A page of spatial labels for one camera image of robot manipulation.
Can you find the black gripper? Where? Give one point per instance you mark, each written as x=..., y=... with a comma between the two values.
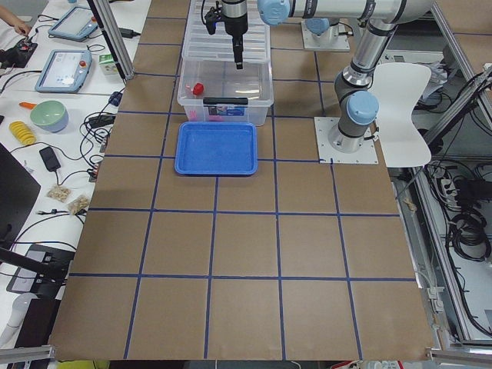
x=235, y=25

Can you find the clear plastic box lid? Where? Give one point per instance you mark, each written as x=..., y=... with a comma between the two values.
x=199, y=45

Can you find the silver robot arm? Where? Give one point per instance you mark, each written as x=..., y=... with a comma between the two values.
x=320, y=26
x=381, y=18

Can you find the clear plastic storage box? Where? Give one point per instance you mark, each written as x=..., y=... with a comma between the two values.
x=222, y=79

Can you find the person hand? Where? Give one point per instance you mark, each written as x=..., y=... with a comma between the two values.
x=14, y=21

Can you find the blue plastic tray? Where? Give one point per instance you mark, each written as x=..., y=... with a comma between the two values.
x=217, y=149

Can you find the black power adapter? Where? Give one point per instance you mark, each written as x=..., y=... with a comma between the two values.
x=128, y=33

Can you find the green white carton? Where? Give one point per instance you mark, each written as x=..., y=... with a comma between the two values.
x=107, y=64

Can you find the blue teach pendant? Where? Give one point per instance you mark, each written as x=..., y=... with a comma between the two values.
x=76, y=25
x=64, y=72

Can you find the white chair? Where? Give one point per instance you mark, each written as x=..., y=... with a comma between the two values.
x=398, y=86

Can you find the green bowl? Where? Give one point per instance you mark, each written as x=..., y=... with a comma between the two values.
x=50, y=116

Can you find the toy carrot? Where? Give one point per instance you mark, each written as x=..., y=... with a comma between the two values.
x=27, y=105

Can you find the black phone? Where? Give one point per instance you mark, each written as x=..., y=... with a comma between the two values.
x=49, y=159

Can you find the black joystick controller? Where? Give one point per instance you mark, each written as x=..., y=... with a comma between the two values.
x=18, y=55

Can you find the snack bag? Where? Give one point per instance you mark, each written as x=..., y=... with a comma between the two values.
x=79, y=204
x=59, y=193

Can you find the toy corn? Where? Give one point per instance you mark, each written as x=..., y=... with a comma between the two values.
x=22, y=133

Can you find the black monitor stand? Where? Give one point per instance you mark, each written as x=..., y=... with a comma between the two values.
x=41, y=266

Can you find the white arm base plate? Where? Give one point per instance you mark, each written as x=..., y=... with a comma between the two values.
x=335, y=148
x=334, y=41

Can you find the aluminium frame post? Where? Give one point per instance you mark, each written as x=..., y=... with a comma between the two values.
x=111, y=33

